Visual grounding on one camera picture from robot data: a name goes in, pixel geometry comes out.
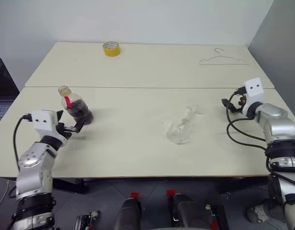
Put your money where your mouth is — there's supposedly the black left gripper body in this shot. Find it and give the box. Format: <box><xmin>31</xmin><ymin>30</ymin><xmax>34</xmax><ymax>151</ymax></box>
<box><xmin>55</xmin><ymin>122</ymin><xmax>73</xmax><ymax>140</ymax></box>

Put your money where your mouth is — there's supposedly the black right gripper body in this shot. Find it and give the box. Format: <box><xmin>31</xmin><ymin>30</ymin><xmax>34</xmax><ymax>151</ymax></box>
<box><xmin>235</xmin><ymin>93</ymin><xmax>247</xmax><ymax>112</ymax></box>

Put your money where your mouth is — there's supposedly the cola bottle with red label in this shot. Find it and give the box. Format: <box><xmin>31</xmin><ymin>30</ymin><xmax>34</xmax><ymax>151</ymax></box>
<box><xmin>57</xmin><ymin>85</ymin><xmax>94</xmax><ymax>126</ymax></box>

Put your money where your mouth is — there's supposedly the clear wine glass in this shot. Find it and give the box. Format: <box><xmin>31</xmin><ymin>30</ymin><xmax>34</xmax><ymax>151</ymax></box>
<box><xmin>166</xmin><ymin>104</ymin><xmax>206</xmax><ymax>145</ymax></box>

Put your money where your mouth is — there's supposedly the black laptop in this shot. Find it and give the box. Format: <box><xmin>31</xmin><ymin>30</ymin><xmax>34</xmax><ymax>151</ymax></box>
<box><xmin>0</xmin><ymin>57</ymin><xmax>20</xmax><ymax>130</ymax></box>

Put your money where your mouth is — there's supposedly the yellow tape roll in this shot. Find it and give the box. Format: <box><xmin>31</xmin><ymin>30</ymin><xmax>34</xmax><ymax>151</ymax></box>
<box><xmin>102</xmin><ymin>41</ymin><xmax>121</xmax><ymax>58</ymax></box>

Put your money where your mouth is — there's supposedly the black base with white caster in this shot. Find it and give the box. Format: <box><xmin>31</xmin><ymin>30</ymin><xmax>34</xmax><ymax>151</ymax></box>
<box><xmin>204</xmin><ymin>203</ymin><xmax>230</xmax><ymax>230</ymax></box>
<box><xmin>75</xmin><ymin>210</ymin><xmax>101</xmax><ymax>230</ymax></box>

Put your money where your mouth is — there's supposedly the dark rounded shape, red tag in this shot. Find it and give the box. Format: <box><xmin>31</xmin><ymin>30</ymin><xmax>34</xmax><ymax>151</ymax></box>
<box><xmin>113</xmin><ymin>191</ymin><xmax>142</xmax><ymax>230</ymax></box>
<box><xmin>166</xmin><ymin>189</ymin><xmax>206</xmax><ymax>230</ymax></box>

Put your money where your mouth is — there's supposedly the grey lumpy floor object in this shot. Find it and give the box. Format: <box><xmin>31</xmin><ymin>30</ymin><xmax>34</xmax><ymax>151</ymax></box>
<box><xmin>246</xmin><ymin>198</ymin><xmax>283</xmax><ymax>225</ymax></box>

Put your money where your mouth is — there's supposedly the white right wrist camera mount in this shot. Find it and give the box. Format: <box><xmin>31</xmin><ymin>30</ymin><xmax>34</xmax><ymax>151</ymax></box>
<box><xmin>241</xmin><ymin>77</ymin><xmax>264</xmax><ymax>118</ymax></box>

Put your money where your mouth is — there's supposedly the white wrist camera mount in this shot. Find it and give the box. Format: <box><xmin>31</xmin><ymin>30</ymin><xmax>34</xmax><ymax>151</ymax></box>
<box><xmin>241</xmin><ymin>77</ymin><xmax>264</xmax><ymax>118</ymax></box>
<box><xmin>31</xmin><ymin>109</ymin><xmax>59</xmax><ymax>133</ymax></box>

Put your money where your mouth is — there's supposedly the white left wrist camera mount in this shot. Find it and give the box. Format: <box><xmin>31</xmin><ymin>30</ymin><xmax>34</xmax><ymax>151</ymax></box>
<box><xmin>31</xmin><ymin>109</ymin><xmax>59</xmax><ymax>133</ymax></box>

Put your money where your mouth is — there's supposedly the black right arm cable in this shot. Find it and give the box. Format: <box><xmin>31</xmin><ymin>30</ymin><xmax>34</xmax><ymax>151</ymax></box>
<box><xmin>225</xmin><ymin>87</ymin><xmax>278</xmax><ymax>178</ymax></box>

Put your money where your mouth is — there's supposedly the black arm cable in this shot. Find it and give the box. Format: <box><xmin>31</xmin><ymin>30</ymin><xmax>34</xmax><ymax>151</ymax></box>
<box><xmin>13</xmin><ymin>114</ymin><xmax>34</xmax><ymax>172</ymax></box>
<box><xmin>225</xmin><ymin>87</ymin><xmax>278</xmax><ymax>178</ymax></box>

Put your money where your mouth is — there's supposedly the thin wire clothes hanger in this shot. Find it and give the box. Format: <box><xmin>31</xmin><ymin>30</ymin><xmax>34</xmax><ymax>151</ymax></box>
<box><xmin>199</xmin><ymin>47</ymin><xmax>250</xmax><ymax>66</ymax></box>

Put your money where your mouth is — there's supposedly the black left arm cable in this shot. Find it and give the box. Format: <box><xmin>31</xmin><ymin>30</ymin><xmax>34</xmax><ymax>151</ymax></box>
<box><xmin>13</xmin><ymin>114</ymin><xmax>34</xmax><ymax>172</ymax></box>

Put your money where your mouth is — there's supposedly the thin white floor cable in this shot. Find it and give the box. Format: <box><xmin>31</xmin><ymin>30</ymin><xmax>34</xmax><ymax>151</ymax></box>
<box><xmin>0</xmin><ymin>179</ymin><xmax>10</xmax><ymax>212</ymax></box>

